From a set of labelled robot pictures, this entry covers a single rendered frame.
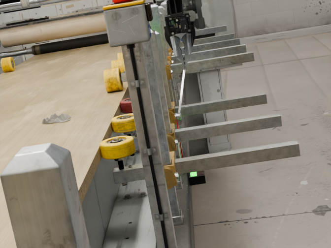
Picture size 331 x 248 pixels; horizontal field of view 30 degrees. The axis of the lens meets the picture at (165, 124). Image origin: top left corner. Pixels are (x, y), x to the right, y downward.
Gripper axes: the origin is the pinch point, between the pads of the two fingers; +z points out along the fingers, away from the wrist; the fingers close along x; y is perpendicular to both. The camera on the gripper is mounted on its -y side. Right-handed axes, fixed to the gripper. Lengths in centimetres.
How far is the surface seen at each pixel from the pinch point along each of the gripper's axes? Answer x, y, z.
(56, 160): -6, 150, -15
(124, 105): -20.2, -1.8, 11.2
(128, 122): -16.9, 23.7, 11.1
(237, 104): 14.1, -3.7, 16.6
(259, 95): 21.1, -3.7, 15.1
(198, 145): -2, -243, 93
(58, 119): -38.6, 9.7, 10.0
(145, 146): -8, 77, 4
